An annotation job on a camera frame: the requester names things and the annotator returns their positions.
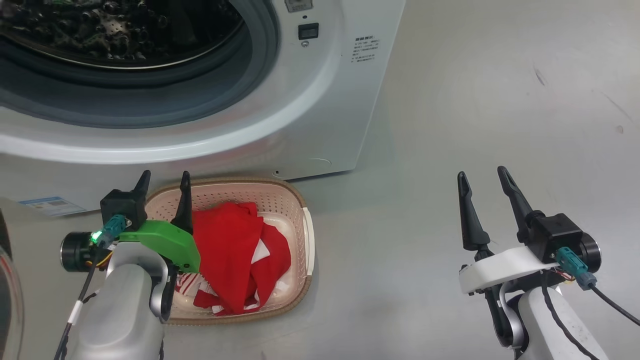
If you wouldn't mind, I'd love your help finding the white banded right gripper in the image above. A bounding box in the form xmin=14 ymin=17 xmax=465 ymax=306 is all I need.
xmin=457 ymin=166 xmax=602 ymax=295

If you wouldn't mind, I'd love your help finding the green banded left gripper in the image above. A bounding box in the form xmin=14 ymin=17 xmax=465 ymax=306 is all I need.
xmin=60 ymin=170 xmax=201 ymax=274

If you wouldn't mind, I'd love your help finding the red and white garment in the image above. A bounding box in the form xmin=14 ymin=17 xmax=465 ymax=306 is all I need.
xmin=175 ymin=201 xmax=292 ymax=317

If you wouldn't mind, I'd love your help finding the dark round glass washer door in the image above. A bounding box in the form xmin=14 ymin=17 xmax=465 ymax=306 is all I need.
xmin=0 ymin=209 xmax=25 ymax=360

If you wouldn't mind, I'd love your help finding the cream perforated laundry basket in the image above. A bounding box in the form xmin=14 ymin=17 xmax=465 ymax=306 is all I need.
xmin=142 ymin=176 xmax=315 ymax=326

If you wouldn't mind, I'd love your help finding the white washing machine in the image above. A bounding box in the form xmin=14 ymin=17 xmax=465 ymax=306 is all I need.
xmin=0 ymin=0 xmax=407 ymax=219

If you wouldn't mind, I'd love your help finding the stainless steel washing machine drum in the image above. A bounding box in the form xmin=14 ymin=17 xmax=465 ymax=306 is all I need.
xmin=0 ymin=0 xmax=247 ymax=71

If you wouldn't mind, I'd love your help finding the blue white energy label sticker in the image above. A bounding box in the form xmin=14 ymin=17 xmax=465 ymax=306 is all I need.
xmin=18 ymin=196 xmax=87 ymax=217

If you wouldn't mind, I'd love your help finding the printed text label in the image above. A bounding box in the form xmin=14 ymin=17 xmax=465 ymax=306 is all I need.
xmin=352 ymin=36 xmax=382 ymax=65

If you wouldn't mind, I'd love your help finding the black twisted right arm cable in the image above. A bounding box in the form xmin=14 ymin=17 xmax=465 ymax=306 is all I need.
xmin=539 ymin=272 xmax=602 ymax=360

